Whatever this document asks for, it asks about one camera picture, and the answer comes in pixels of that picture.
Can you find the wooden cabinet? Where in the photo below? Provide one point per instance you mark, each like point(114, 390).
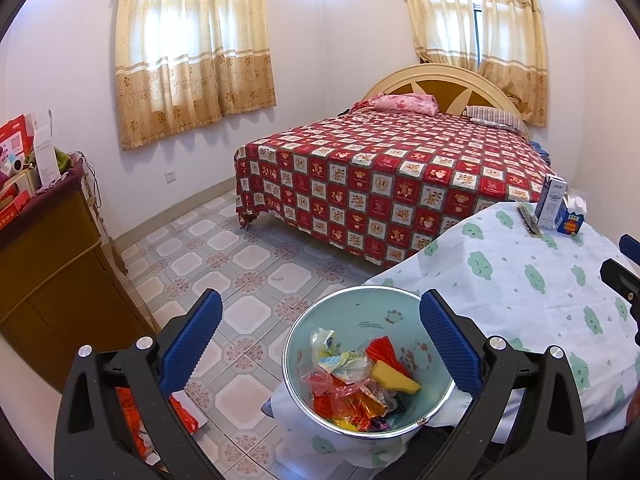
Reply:
point(50, 285)

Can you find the red foam net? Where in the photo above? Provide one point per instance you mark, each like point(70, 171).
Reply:
point(382, 351)

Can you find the cream wooden bed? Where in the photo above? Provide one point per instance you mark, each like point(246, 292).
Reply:
point(450, 85)

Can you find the green cloth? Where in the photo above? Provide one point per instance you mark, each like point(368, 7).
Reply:
point(61, 159)

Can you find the red box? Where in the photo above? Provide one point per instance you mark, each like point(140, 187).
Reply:
point(12, 137)

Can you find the window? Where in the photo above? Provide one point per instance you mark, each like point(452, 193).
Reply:
point(475, 15)

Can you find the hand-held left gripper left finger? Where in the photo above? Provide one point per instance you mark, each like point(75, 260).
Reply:
point(192, 342)

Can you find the pink pillow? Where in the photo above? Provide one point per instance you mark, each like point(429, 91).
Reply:
point(405, 104)

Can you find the blue juice carton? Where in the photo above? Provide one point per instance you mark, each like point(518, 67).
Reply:
point(571, 220)

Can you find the pink plastic wrapper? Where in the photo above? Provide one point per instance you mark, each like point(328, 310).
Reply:
point(355, 390)

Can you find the person's right forearm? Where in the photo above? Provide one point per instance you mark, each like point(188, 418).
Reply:
point(634, 410)

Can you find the red patterned bedspread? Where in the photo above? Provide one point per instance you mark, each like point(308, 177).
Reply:
point(390, 175)

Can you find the cream box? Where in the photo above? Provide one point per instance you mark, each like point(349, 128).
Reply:
point(20, 182)

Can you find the dark red cloth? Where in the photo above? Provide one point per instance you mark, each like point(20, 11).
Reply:
point(55, 195)

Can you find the stack of blue cloths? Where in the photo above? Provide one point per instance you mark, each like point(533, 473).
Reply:
point(541, 152)

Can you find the purple candy wrapper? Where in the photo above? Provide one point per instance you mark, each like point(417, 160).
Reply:
point(380, 426)

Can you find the white paper box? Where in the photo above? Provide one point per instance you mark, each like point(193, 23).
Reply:
point(45, 155)

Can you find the white milk carton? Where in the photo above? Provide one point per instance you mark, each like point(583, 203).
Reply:
point(549, 205)

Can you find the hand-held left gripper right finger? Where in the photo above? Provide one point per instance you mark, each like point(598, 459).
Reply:
point(450, 342)

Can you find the red plastic bag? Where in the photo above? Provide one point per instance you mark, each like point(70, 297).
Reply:
point(322, 400)

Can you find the gold candy wrapper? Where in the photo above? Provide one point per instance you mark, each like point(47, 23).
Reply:
point(365, 412)

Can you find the striped pillow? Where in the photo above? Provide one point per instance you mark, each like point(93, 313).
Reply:
point(495, 117)

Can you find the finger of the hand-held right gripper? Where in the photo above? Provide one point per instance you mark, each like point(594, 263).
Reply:
point(631, 245)
point(620, 277)

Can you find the red printed paper bag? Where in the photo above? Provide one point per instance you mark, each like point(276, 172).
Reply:
point(185, 410)

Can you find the yellow sponge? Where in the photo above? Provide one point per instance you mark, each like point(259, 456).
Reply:
point(395, 377)

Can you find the white tablecloth with green clouds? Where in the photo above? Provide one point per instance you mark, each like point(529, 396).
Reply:
point(525, 285)

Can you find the light blue bin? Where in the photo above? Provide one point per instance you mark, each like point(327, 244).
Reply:
point(350, 310)

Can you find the dark snack packet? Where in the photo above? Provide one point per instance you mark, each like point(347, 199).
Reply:
point(529, 220)

